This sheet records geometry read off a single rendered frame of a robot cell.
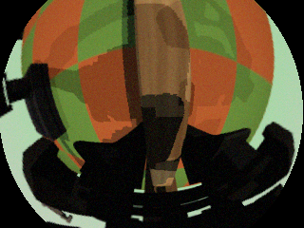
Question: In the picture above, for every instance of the brown wooden side rail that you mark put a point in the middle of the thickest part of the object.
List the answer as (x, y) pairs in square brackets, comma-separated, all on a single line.
[(164, 74)]

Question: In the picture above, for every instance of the brown wooden post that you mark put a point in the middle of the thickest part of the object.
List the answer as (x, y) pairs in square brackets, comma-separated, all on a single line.
[(148, 188)]

